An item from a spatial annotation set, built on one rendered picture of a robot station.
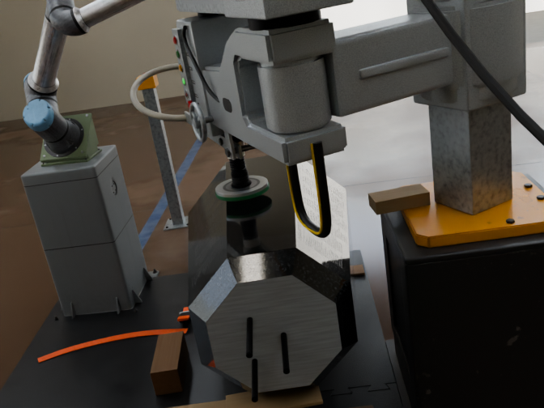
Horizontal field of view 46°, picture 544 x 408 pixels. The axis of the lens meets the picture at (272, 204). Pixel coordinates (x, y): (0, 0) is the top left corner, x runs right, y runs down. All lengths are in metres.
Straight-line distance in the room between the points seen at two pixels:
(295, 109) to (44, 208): 2.02
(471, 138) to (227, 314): 0.97
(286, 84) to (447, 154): 0.73
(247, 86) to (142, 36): 7.51
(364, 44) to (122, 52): 7.87
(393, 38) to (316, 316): 0.90
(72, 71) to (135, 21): 1.21
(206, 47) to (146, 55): 7.17
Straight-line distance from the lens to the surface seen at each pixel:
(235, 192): 2.48
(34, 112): 3.37
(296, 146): 1.76
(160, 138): 4.43
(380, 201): 2.29
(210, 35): 2.32
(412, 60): 1.94
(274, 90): 1.76
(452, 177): 2.26
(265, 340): 2.14
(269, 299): 2.06
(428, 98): 2.16
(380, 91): 1.89
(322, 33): 1.75
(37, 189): 3.48
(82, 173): 3.36
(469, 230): 2.15
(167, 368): 2.84
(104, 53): 9.65
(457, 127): 2.18
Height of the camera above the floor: 1.70
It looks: 21 degrees down
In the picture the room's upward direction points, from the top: 9 degrees counter-clockwise
